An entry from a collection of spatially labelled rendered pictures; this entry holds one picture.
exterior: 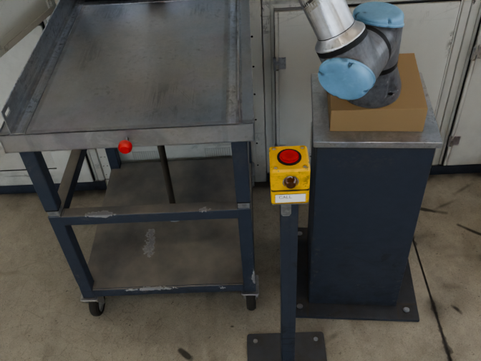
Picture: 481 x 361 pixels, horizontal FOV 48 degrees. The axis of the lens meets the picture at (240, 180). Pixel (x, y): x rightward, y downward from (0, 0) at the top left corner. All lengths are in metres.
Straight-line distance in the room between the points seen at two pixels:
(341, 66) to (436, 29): 0.89
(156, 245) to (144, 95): 0.68
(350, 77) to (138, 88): 0.57
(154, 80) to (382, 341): 1.11
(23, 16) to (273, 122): 0.97
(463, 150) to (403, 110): 1.02
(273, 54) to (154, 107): 0.71
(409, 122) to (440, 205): 0.96
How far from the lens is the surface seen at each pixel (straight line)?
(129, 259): 1.93
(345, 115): 1.40
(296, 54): 1.97
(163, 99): 1.41
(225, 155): 2.25
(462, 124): 2.31
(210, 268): 1.85
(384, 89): 1.38
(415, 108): 1.41
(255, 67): 2.01
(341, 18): 1.18
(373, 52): 1.22
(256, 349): 1.86
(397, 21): 1.30
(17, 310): 2.16
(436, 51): 2.07
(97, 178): 2.42
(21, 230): 2.41
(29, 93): 1.54
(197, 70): 1.50
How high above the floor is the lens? 1.63
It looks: 43 degrees down
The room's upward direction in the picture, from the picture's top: 4 degrees counter-clockwise
